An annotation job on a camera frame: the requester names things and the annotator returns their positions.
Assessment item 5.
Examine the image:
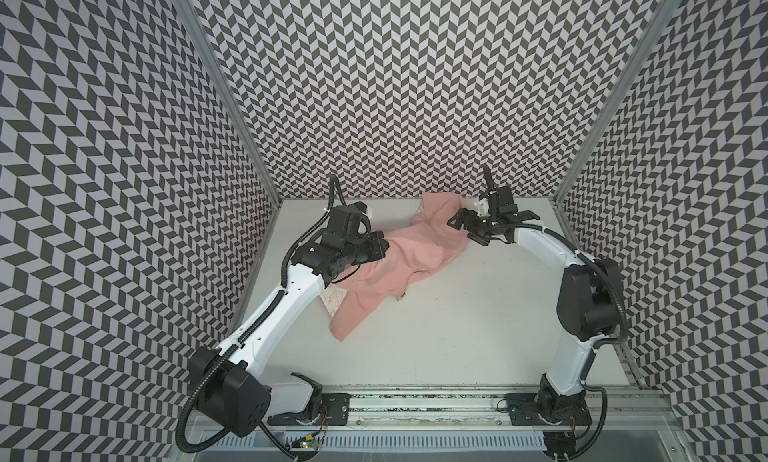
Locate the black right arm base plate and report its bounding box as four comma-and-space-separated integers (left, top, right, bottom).
499, 393, 593, 429

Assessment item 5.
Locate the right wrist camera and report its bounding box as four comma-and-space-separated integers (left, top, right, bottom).
478, 186, 540, 225

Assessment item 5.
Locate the small green circuit board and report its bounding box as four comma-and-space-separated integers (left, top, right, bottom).
290, 436, 320, 451

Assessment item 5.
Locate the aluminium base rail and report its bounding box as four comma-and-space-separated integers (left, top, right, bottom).
326, 385, 682, 432

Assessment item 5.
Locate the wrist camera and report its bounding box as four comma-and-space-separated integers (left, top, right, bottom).
327, 201, 371, 240
478, 186, 540, 225

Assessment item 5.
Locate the aluminium corner post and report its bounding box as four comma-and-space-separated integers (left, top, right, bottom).
161, 0, 283, 206
551, 0, 694, 204

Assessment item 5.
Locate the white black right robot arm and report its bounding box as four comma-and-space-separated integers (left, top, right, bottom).
447, 208, 628, 425

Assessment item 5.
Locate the pink Snoopy zip jacket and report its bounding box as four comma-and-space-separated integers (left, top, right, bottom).
330, 192, 469, 341

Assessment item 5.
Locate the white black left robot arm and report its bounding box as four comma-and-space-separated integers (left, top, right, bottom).
188, 231, 389, 437

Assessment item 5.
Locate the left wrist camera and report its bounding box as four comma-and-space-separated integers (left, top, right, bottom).
327, 201, 371, 240

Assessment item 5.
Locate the aluminium corner post right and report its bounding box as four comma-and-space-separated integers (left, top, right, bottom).
551, 0, 694, 204

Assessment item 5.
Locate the aluminium corner post left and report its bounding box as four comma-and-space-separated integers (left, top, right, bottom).
161, 0, 283, 206

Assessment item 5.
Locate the black left corrugated cable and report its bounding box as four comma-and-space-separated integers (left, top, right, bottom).
175, 173, 349, 454

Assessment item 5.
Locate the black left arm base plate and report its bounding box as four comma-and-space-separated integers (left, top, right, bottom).
267, 393, 351, 427

